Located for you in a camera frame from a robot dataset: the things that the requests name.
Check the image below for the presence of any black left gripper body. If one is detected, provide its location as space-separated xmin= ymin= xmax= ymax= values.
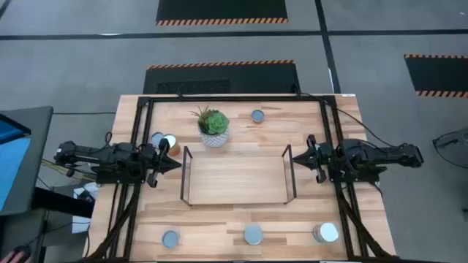
xmin=140 ymin=137 xmax=171 ymax=188

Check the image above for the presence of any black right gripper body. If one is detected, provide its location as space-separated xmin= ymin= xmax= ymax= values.
xmin=307 ymin=134 xmax=334 ymax=184

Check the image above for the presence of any orange green beans can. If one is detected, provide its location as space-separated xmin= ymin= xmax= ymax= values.
xmin=162 ymin=134 xmax=181 ymax=157

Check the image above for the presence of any short grey-lidded tin can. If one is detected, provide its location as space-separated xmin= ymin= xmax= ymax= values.
xmin=243 ymin=224 xmax=264 ymax=246

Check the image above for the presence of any white triangle-patterned plant pot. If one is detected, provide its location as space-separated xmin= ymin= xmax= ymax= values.
xmin=199 ymin=127 xmax=230 ymax=148

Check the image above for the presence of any spiky thin-leaf plant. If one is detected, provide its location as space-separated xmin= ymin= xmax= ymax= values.
xmin=189 ymin=105 xmax=212 ymax=120

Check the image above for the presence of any green succulent plant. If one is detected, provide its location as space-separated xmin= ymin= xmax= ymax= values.
xmin=197 ymin=108 xmax=230 ymax=136

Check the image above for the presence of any black hazard-striped floor mat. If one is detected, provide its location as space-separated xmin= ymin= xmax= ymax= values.
xmin=156 ymin=0 xmax=289 ymax=26
xmin=404 ymin=53 xmax=468 ymax=99
xmin=143 ymin=60 xmax=301 ymax=95

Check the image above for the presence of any computer monitor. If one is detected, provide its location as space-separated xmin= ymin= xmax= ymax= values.
xmin=0 ymin=106 xmax=54 ymax=216

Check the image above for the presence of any person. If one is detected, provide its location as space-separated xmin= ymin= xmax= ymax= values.
xmin=0 ymin=250 xmax=23 ymax=263

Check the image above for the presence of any black cable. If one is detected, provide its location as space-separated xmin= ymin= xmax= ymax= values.
xmin=328 ymin=102 xmax=396 ymax=148

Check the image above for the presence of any yellow cable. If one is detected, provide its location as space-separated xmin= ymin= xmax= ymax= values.
xmin=41 ymin=159 xmax=97 ymax=182

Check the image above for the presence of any black metal table frame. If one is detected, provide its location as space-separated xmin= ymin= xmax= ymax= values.
xmin=82 ymin=94 xmax=399 ymax=263

